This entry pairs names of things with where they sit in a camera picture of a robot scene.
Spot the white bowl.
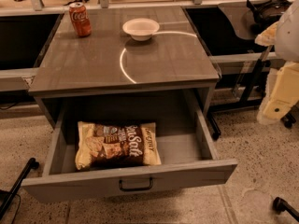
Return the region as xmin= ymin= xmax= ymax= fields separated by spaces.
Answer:
xmin=122 ymin=18 xmax=160 ymax=41

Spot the black stand leg left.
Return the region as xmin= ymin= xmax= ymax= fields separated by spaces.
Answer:
xmin=0 ymin=158 xmax=39 ymax=219

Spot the black caster leg right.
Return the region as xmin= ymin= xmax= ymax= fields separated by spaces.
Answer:
xmin=273 ymin=197 xmax=299 ymax=222

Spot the black drawer handle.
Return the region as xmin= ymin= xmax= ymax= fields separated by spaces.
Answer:
xmin=119 ymin=177 xmax=153 ymax=192

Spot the brown sea salt chip bag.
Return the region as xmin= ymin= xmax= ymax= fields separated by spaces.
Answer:
xmin=75 ymin=121 xmax=161 ymax=171

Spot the black side table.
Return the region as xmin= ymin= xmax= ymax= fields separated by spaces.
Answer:
xmin=206 ymin=1 xmax=297 ymax=141

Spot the grey cabinet counter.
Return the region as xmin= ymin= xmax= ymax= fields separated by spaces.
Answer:
xmin=28 ymin=5 xmax=221 ymax=129

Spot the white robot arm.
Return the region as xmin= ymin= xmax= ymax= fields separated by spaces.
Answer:
xmin=255 ymin=0 xmax=299 ymax=125

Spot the black vr headset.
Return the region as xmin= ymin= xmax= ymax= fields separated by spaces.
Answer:
xmin=247 ymin=0 xmax=292 ymax=25

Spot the orange soda can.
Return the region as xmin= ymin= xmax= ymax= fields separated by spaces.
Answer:
xmin=69 ymin=2 xmax=92 ymax=37

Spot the grey open top drawer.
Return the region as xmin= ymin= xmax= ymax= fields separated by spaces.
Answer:
xmin=21 ymin=89 xmax=239 ymax=203

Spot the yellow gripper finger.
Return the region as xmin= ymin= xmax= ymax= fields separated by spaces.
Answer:
xmin=257 ymin=62 xmax=299 ymax=125
xmin=255 ymin=21 xmax=278 ymax=47

